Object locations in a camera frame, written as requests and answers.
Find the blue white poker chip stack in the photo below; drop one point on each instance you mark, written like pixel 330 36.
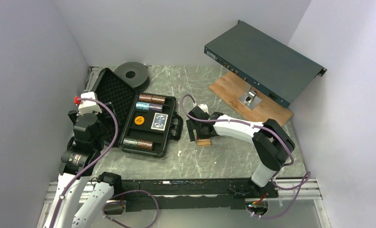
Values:
pixel 142 106

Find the copper poker chip stack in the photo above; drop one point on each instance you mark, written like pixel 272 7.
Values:
pixel 145 98

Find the grey-green poker chip stack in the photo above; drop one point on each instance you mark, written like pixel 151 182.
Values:
pixel 130 142

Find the dark brown poker chip stack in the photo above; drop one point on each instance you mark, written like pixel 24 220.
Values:
pixel 147 145

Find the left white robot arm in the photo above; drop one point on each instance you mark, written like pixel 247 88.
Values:
pixel 75 171

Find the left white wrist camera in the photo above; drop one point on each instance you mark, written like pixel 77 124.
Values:
pixel 87 106

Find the orange dealer button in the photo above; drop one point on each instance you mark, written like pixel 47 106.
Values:
pixel 139 120

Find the black filament spool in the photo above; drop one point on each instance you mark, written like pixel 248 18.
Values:
pixel 134 74

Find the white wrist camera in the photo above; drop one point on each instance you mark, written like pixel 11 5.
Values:
pixel 87 106
pixel 204 108

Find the red-brown poker chip stack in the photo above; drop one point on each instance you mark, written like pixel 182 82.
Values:
pixel 158 99

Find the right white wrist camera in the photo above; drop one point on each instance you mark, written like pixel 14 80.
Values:
pixel 204 108

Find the blue playing card deck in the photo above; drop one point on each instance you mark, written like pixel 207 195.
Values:
pixel 159 122

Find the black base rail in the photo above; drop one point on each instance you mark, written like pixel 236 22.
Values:
pixel 234 193

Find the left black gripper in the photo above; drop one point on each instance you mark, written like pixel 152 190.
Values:
pixel 105 118

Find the purple poker chip stack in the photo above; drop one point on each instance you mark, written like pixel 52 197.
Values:
pixel 156 107

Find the wooden board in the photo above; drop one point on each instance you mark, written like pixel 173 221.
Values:
pixel 230 87

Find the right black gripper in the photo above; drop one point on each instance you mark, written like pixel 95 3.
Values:
pixel 191 126

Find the metal bracket stand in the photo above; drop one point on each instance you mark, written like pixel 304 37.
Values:
pixel 250 99

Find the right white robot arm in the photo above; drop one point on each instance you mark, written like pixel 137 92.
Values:
pixel 273 146

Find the red yellow card box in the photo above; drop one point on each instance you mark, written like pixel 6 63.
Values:
pixel 203 142

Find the dark teal network switch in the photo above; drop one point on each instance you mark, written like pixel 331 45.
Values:
pixel 273 68

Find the black poker set case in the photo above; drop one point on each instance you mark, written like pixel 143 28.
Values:
pixel 112 90

